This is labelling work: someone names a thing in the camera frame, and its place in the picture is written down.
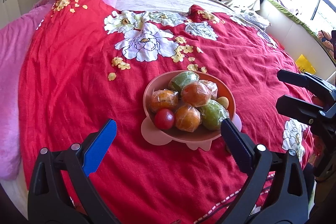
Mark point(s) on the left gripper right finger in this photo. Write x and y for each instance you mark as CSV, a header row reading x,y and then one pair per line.
x,y
239,145

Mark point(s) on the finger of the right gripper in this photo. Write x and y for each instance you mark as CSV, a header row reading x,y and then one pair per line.
x,y
323,90
304,112

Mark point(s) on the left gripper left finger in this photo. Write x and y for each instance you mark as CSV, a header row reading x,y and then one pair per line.
x,y
98,146

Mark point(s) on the small yellow-green round fruit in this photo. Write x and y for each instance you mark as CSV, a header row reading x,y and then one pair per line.
x,y
223,101

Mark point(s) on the small orange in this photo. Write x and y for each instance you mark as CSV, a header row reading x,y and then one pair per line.
x,y
187,118

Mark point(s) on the large orange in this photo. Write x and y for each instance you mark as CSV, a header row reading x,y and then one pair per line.
x,y
196,94

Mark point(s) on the red tomato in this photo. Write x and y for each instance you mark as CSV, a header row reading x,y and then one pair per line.
x,y
164,119

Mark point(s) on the yellow paper bag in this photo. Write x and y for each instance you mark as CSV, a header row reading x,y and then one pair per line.
x,y
304,65

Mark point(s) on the small wrapped green fruit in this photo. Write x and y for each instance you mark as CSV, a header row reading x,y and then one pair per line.
x,y
213,114

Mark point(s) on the patterned cushion on sill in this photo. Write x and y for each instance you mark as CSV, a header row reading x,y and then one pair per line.
x,y
328,41

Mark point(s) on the pink plastic fruit bowl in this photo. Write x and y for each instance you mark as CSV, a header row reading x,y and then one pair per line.
x,y
202,137

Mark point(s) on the large wrapped green fruit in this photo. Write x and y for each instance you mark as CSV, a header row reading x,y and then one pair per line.
x,y
178,82

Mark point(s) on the white wardrobe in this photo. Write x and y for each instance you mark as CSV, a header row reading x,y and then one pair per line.
x,y
9,11

